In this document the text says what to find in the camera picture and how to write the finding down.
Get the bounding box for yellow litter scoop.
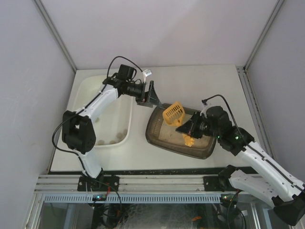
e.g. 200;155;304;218
163;101;194;147

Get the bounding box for dark brown litter box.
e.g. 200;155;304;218
145;103;216;160

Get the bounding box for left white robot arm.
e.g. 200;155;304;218
61;77;162;179

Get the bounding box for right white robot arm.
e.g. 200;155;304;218
176;107;305;226

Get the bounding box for white plastic tray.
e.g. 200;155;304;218
67;75;133;149

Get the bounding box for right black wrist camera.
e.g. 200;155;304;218
206;106;233;135

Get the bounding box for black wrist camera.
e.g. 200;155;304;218
116;64;137;81
206;106;233;135

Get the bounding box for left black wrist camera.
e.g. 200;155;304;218
116;64;137;81

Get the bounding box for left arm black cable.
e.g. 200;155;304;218
51;56;148;167

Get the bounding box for right aluminium side rail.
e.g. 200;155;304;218
236;66;275;159

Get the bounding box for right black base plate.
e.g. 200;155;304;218
203;176;228;192

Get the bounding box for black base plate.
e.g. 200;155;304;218
77;176;120;192
203;176;228;192

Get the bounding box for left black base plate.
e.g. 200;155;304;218
77;176;120;192

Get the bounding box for left aluminium frame post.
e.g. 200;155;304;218
32;0;77;73

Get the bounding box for aluminium frame post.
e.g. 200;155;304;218
32;0;77;73
244;0;286;72

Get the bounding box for grey slotted cable duct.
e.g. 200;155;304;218
44;193;282;204

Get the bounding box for aluminium front rail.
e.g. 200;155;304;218
34;175;215;194

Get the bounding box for right aluminium frame post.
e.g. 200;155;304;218
244;0;286;72

